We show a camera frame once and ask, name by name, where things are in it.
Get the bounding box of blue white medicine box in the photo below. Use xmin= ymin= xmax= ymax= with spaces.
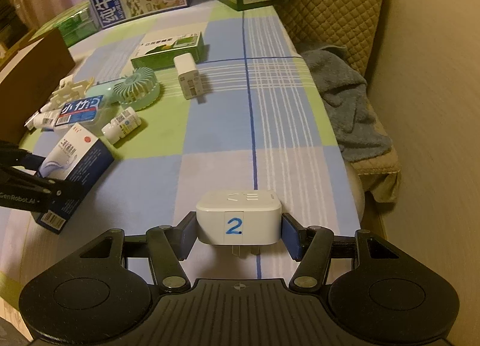
xmin=32 ymin=125 xmax=114 ymax=234

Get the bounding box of white plug adapter numbered 2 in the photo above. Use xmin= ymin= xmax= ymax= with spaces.
xmin=196 ymin=190 xmax=282 ymax=247

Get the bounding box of white ointment tube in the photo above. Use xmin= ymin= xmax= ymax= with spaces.
xmin=24 ymin=110 xmax=60 ymax=131

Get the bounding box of cream plastic clip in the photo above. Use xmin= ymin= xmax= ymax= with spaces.
xmin=39 ymin=75 xmax=95 ymax=113

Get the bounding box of small white pill bottle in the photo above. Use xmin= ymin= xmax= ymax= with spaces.
xmin=102 ymin=107 xmax=142 ymax=144

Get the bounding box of mint handheld fan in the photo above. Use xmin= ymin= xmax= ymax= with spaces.
xmin=85 ymin=67 xmax=161 ymax=111

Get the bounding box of white charger plug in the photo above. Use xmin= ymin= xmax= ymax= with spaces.
xmin=173 ymin=53 xmax=204 ymax=100

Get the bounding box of green white medicine box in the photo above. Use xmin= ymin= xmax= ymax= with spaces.
xmin=130 ymin=32 xmax=204 ymax=71

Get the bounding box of brown cardboard box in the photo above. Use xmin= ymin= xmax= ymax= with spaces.
xmin=1 ymin=29 xmax=76 ymax=144

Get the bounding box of checked tablecloth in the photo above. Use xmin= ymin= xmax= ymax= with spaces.
xmin=1 ymin=0 xmax=360 ymax=305

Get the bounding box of blue grey towel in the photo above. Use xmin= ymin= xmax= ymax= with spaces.
xmin=296 ymin=42 xmax=392 ymax=162

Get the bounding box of green tissue pack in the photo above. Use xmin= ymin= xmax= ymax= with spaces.
xmin=32 ymin=1 xmax=100 ymax=48

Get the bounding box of quilted beige sofa cover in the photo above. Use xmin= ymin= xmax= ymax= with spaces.
xmin=277 ymin=0 xmax=401 ymax=203

